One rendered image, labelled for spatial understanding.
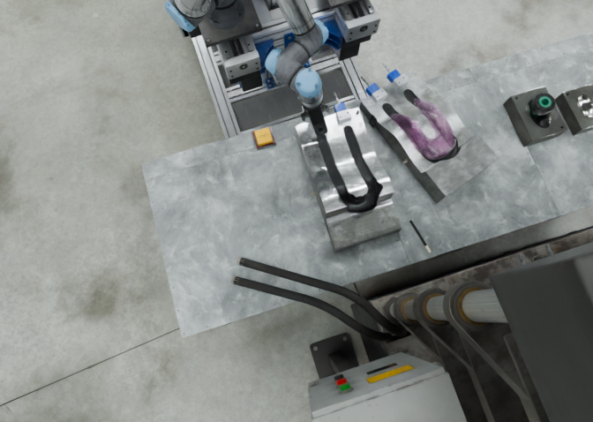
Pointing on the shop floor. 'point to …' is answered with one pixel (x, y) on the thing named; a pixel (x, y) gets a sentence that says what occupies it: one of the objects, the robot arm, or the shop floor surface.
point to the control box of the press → (379, 388)
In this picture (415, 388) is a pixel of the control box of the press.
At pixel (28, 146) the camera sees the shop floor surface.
